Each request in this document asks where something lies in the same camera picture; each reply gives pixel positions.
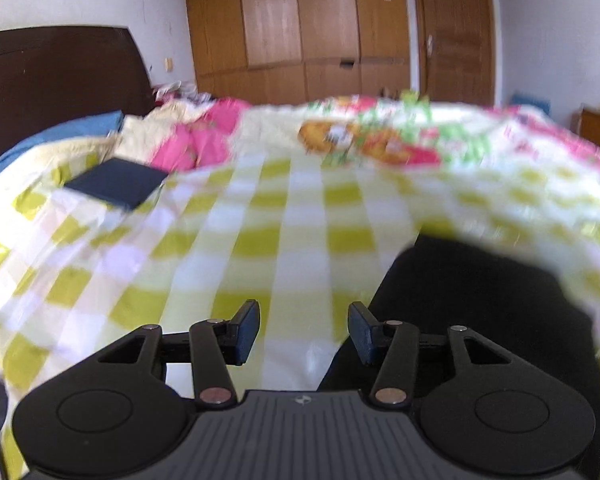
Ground wooden door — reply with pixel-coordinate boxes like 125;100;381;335
412;0;499;107

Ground green checked plastic sheet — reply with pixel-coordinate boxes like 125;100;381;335
0;156;600;480

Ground blue pillow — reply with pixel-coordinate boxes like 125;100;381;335
0;111;126;179

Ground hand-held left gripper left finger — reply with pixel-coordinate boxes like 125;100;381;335
97;300;262;407

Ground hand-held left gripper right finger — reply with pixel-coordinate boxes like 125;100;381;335
347;301;519;407

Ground dark blue notebook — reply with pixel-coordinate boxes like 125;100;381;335
62;156;170;213

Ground cartoon printed quilt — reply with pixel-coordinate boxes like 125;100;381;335
115;92;600;182

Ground wooden wardrobe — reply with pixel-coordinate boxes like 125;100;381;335
182;0;417;107

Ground dark wooden headboard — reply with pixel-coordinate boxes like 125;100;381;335
0;25;157;192

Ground black pants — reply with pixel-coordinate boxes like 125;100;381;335
317;234;600;480

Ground white handbag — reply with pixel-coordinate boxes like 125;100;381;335
152;82;199;104

